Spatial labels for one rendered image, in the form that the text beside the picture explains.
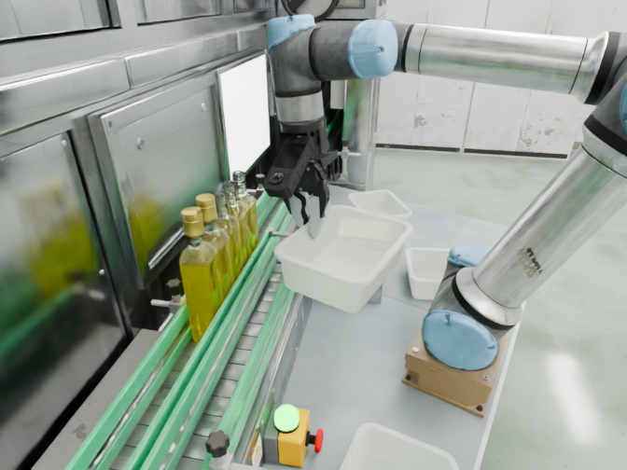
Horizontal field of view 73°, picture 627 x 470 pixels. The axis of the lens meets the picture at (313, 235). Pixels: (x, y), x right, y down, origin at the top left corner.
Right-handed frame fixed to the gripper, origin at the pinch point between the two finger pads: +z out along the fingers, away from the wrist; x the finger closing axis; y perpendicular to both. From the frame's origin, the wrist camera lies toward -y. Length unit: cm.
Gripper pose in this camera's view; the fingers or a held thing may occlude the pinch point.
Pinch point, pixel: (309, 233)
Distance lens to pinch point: 77.5
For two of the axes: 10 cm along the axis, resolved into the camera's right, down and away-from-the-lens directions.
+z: 1.1, 8.9, 4.4
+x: -8.6, -1.3, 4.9
